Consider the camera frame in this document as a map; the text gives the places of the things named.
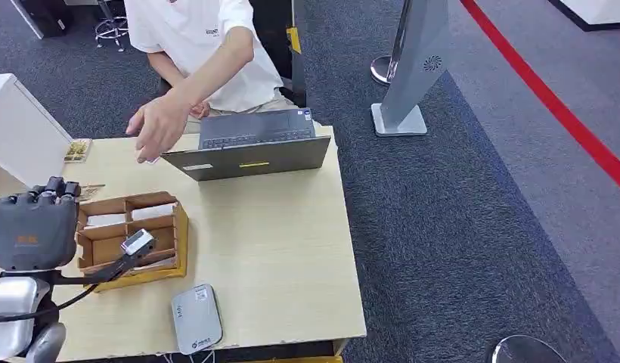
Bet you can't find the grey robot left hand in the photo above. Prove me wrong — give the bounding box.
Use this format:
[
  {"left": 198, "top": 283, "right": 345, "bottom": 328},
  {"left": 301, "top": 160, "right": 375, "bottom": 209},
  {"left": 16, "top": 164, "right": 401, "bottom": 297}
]
[{"left": 0, "top": 176, "right": 82, "bottom": 272}]

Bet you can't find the person's left hand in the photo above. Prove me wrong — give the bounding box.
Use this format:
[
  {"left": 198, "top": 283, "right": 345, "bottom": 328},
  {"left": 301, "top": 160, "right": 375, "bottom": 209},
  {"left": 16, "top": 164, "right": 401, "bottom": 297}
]
[{"left": 125, "top": 92, "right": 192, "bottom": 165}]

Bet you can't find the person's right hand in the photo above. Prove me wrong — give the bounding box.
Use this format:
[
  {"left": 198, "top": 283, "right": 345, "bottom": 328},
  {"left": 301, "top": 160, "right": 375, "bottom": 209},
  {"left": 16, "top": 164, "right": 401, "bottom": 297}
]
[{"left": 189, "top": 100, "right": 211, "bottom": 121}]

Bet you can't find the grey laptop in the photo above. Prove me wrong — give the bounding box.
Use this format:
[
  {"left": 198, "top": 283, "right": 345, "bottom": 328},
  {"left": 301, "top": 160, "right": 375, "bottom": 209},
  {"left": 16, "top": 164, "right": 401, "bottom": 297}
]
[{"left": 160, "top": 107, "right": 333, "bottom": 182}]

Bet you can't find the white card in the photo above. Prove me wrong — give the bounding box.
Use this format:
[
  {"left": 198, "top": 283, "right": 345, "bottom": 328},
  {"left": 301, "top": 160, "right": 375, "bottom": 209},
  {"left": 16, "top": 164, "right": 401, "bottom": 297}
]
[
  {"left": 84, "top": 213, "right": 127, "bottom": 229},
  {"left": 132, "top": 202, "right": 177, "bottom": 222}
]

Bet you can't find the person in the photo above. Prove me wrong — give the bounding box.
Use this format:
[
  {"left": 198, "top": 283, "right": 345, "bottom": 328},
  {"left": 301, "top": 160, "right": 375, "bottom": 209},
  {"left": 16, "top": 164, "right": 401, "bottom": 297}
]
[{"left": 122, "top": 0, "right": 312, "bottom": 166}]

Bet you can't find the black chair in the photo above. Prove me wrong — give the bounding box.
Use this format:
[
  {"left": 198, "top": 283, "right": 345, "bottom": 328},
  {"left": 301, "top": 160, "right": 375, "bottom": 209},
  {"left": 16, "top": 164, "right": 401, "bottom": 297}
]
[{"left": 249, "top": 0, "right": 308, "bottom": 109}]

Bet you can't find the white cabinet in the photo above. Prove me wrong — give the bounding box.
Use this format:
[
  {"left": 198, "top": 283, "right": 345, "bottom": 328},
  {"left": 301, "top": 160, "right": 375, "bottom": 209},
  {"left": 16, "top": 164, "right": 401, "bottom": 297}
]
[{"left": 0, "top": 73, "right": 73, "bottom": 189}]

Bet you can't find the chrome stool base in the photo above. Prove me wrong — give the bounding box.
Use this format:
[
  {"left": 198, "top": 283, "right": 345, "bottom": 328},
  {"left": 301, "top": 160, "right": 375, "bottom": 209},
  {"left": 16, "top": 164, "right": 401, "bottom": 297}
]
[{"left": 93, "top": 0, "right": 130, "bottom": 53}]

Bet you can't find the wooden card box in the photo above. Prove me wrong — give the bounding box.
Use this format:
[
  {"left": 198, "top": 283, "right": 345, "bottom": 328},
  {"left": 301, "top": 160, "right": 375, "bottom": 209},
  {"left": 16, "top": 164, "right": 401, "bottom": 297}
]
[{"left": 75, "top": 191, "right": 190, "bottom": 293}]

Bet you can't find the black cabinet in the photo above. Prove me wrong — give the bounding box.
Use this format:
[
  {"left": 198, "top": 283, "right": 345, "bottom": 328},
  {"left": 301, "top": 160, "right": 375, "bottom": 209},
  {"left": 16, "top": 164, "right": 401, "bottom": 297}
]
[{"left": 9, "top": 0, "right": 76, "bottom": 41}]

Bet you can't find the flat grey card reader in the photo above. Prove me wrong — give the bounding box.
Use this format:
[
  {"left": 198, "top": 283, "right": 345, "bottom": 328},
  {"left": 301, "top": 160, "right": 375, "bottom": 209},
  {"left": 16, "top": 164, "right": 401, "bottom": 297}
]
[{"left": 170, "top": 283, "right": 225, "bottom": 356}]

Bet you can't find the silver kiosk stand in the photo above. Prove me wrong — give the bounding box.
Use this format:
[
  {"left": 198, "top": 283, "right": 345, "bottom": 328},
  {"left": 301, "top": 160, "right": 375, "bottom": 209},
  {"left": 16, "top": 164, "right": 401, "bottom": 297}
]
[{"left": 370, "top": 0, "right": 451, "bottom": 138}]

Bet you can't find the chrome round base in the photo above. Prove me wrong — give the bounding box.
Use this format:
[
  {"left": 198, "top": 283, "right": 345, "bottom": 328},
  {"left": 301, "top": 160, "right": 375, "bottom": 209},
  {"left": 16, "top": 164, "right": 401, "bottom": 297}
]
[{"left": 491, "top": 335, "right": 570, "bottom": 363}]

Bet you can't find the white platform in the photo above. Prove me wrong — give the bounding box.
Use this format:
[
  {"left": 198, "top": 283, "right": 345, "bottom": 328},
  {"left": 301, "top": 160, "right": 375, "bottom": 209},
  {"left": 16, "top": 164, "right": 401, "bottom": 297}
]
[{"left": 547, "top": 0, "right": 620, "bottom": 33}]

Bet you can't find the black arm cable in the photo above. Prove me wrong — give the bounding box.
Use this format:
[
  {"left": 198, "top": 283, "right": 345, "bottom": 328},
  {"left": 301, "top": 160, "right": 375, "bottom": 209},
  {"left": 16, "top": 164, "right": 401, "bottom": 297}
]
[{"left": 0, "top": 283, "right": 100, "bottom": 324}]

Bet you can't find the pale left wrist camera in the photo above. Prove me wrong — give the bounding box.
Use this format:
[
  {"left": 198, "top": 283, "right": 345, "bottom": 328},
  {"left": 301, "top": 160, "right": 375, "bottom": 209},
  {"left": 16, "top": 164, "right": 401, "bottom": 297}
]
[{"left": 120, "top": 228, "right": 157, "bottom": 257}]

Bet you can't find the chrome stanchion post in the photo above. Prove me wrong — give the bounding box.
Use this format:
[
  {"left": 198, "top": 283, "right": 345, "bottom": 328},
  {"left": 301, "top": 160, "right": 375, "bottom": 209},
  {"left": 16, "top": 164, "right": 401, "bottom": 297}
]
[{"left": 369, "top": 0, "right": 412, "bottom": 87}]

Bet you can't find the white reader cable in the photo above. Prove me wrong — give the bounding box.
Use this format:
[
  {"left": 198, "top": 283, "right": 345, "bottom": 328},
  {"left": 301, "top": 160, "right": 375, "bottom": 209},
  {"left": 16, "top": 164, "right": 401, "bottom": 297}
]
[{"left": 160, "top": 350, "right": 217, "bottom": 363}]

